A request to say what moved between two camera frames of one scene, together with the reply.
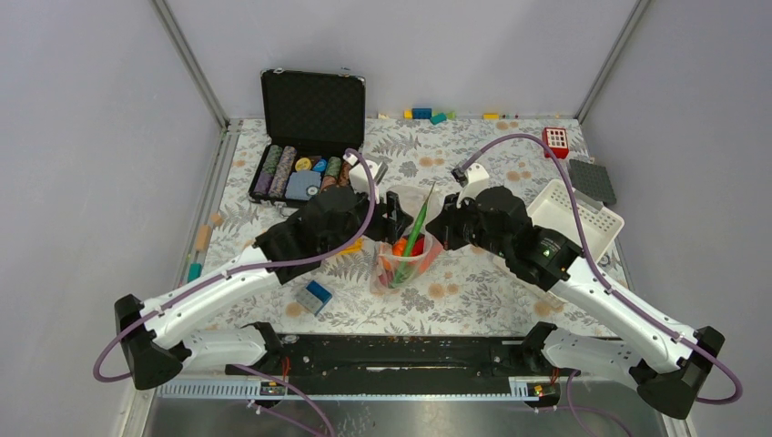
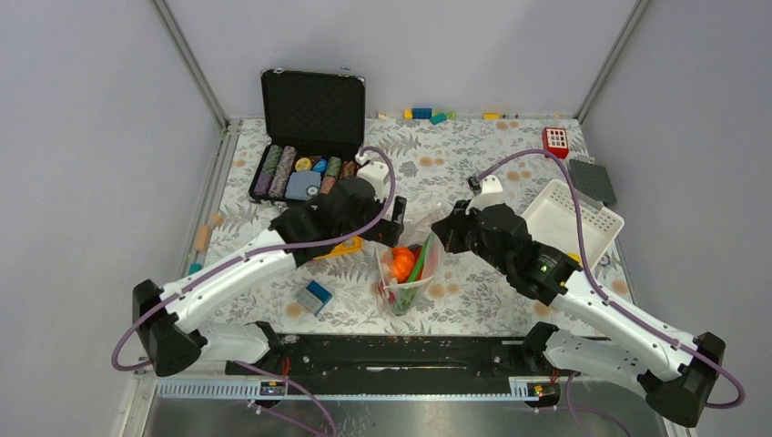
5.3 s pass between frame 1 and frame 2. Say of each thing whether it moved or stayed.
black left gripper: stayed
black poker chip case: stayed
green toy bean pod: moved
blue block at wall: stayed
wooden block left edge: stayed
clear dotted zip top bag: moved
